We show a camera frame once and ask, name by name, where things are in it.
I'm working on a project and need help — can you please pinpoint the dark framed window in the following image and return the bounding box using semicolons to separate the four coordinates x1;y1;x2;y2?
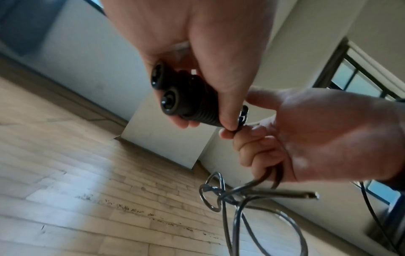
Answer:
313;37;405;240

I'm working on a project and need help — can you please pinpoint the person's left hand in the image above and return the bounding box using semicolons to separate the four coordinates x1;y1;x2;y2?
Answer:
100;0;276;132

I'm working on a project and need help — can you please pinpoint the black ribbed jump rope handle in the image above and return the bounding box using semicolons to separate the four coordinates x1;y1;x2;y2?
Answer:
159;75;251;132
151;59;198;91

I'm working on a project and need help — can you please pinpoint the grey jump rope cable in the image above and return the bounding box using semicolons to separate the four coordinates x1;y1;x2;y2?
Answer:
199;124;320;256

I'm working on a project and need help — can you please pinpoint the thin black cable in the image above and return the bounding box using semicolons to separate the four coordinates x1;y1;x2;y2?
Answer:
354;180;401;256

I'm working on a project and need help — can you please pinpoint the person's right hand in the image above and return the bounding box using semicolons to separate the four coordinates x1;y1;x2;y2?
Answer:
219;86;400;183

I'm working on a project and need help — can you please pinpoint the person's right forearm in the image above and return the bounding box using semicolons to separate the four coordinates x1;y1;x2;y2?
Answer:
378;98;405;193

